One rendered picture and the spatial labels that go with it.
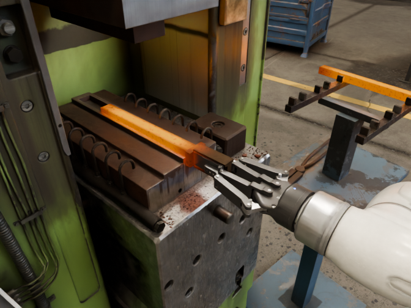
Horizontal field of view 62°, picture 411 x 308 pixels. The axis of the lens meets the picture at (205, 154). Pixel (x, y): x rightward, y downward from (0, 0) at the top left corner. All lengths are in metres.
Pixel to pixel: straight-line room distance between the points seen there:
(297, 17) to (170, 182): 3.87
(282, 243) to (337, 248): 1.35
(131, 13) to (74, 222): 0.46
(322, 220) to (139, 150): 0.40
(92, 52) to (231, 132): 0.48
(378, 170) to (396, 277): 0.74
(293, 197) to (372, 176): 0.66
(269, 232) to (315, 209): 1.38
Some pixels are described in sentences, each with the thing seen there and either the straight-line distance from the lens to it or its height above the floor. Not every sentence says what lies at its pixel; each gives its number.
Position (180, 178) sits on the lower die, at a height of 0.96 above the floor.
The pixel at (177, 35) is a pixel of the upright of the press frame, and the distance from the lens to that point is 0.96.
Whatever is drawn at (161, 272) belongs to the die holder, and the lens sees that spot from 0.72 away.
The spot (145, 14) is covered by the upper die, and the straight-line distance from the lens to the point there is 0.53.
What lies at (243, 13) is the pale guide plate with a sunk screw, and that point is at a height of 1.20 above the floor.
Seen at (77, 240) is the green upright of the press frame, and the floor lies 0.82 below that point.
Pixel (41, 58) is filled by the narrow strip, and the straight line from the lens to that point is 0.61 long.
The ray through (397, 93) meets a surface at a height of 0.99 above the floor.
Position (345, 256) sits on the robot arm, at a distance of 0.54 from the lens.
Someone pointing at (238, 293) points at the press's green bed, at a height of 0.42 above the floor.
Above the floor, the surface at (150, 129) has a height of 1.01.
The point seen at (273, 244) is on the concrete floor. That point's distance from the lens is 1.87.
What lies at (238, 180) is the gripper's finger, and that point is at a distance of 0.61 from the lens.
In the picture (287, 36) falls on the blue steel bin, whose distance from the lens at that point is 4.53.
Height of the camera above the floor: 1.40
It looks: 35 degrees down
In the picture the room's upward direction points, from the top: straight up
